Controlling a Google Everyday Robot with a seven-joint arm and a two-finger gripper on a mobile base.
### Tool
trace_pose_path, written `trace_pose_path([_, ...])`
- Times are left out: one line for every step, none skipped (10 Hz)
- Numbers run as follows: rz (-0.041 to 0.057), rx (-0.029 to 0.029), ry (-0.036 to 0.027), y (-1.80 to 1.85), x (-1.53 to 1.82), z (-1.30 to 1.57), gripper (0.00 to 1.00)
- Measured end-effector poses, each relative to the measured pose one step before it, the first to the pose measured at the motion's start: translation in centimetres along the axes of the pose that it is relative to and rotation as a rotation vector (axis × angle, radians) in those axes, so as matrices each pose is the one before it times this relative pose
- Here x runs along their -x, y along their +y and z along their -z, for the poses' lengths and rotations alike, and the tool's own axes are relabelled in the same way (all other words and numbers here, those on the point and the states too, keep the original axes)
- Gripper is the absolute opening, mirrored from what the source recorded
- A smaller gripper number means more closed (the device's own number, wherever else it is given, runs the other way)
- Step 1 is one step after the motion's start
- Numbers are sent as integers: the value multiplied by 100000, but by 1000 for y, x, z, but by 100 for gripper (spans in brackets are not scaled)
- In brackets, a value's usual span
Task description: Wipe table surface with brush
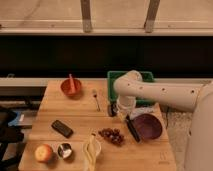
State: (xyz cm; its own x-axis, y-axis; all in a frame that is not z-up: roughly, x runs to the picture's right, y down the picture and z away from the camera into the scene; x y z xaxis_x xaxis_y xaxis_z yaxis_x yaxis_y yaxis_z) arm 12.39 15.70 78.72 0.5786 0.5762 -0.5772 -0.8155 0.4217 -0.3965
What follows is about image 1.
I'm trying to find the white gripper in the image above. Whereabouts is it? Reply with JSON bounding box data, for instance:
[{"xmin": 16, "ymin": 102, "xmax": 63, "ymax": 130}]
[{"xmin": 116, "ymin": 95, "xmax": 136, "ymax": 121}]

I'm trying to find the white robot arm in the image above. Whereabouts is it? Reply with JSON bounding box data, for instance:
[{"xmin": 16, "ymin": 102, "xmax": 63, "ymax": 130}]
[{"xmin": 113, "ymin": 70, "xmax": 213, "ymax": 171}]

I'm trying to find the green plastic bin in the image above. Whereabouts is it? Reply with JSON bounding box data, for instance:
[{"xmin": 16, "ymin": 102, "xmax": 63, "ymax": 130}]
[{"xmin": 106, "ymin": 70, "xmax": 157, "ymax": 107}]

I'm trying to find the bunch of red grapes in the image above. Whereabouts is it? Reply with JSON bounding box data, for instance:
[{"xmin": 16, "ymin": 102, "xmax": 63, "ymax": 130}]
[{"xmin": 98, "ymin": 128, "xmax": 124, "ymax": 146}]

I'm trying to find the dark purple plate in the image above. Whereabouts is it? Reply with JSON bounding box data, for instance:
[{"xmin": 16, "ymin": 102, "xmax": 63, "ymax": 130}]
[{"xmin": 133, "ymin": 114, "xmax": 163, "ymax": 140}]

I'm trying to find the metal fork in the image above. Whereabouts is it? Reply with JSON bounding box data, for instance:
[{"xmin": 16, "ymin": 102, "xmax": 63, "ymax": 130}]
[{"xmin": 92, "ymin": 89, "xmax": 101, "ymax": 112}]

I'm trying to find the orange carrot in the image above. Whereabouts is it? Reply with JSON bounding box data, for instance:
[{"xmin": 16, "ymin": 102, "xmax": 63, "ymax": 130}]
[{"xmin": 69, "ymin": 74, "xmax": 76, "ymax": 94}]

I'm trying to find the peeled banana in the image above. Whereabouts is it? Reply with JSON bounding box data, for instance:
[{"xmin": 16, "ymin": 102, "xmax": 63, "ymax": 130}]
[{"xmin": 87, "ymin": 134, "xmax": 96, "ymax": 171}]

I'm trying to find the orange bowl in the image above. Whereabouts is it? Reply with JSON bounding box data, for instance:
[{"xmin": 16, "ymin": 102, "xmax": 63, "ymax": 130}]
[{"xmin": 60, "ymin": 78, "xmax": 82, "ymax": 97}]

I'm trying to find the small metal cup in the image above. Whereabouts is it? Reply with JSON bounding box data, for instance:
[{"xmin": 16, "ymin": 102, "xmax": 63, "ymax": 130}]
[{"xmin": 57, "ymin": 143, "xmax": 72, "ymax": 159}]

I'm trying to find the red yellow apple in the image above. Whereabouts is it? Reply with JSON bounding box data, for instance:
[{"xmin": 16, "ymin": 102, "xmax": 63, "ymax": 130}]
[{"xmin": 34, "ymin": 144, "xmax": 53, "ymax": 163}]

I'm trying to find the black chair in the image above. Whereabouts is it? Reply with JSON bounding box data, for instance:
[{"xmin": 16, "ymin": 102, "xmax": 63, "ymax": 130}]
[{"xmin": 0, "ymin": 106, "xmax": 24, "ymax": 171}]

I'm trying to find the metal window post right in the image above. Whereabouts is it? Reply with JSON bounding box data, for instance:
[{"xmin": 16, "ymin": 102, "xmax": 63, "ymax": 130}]
[{"xmin": 144, "ymin": 0, "xmax": 160, "ymax": 33}]

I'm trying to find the metal window post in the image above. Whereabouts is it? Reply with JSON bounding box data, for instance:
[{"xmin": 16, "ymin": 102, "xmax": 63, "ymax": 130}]
[
  {"xmin": 80, "ymin": 0, "xmax": 92, "ymax": 33},
  {"xmin": 144, "ymin": 0, "xmax": 160, "ymax": 33}
]

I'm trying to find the metal window post left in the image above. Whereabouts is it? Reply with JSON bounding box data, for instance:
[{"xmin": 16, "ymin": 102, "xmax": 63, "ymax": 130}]
[{"xmin": 80, "ymin": 0, "xmax": 92, "ymax": 33}]

